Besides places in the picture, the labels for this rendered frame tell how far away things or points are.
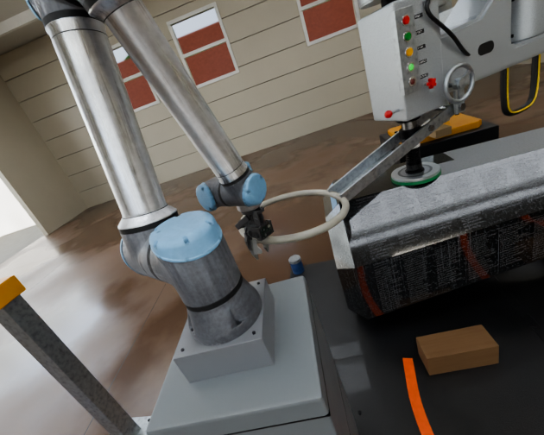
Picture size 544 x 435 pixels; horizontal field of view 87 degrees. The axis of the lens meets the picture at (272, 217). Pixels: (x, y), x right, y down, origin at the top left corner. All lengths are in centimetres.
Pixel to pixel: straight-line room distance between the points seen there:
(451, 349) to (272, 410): 108
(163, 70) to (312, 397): 73
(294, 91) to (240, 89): 132
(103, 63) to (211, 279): 52
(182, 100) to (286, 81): 689
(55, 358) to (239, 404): 110
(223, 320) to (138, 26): 62
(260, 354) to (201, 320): 15
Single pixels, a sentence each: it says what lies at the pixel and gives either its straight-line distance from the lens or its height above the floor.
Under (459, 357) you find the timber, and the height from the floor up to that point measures 10.
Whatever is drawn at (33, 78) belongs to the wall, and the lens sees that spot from 952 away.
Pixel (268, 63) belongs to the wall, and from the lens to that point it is 756.
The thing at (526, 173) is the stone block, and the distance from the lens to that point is 164.
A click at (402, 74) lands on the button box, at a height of 128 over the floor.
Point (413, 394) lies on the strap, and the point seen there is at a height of 2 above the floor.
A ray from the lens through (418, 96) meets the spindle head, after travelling 136.
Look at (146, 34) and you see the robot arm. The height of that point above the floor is 157.
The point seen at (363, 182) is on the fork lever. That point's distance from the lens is 131.
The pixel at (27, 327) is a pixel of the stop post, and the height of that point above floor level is 87.
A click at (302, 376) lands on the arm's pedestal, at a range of 70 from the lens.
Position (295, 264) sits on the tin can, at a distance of 230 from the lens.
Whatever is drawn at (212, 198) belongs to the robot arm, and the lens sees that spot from 87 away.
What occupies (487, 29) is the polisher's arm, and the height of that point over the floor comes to 132.
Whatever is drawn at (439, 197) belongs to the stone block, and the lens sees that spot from 149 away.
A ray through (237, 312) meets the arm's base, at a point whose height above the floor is 99.
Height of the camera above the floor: 141
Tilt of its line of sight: 24 degrees down
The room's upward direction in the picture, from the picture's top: 20 degrees counter-clockwise
